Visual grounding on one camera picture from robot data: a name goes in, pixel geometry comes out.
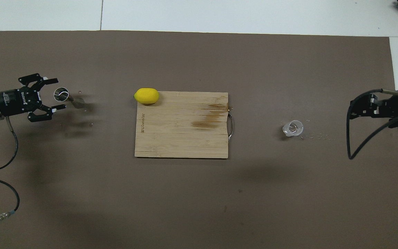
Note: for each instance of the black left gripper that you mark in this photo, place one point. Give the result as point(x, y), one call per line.
point(12, 102)

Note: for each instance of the small clear glass cup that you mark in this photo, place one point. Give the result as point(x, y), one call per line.
point(293, 128)

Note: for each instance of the brown table mat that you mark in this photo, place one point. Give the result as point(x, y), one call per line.
point(81, 193)

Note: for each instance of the wooden cutting board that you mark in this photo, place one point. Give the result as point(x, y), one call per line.
point(178, 135)

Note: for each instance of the yellow lemon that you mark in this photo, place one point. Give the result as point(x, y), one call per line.
point(146, 96)

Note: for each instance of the steel cocktail jigger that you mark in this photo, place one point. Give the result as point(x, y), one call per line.
point(76, 101)

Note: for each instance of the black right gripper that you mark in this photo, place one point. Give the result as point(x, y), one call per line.
point(396, 107)

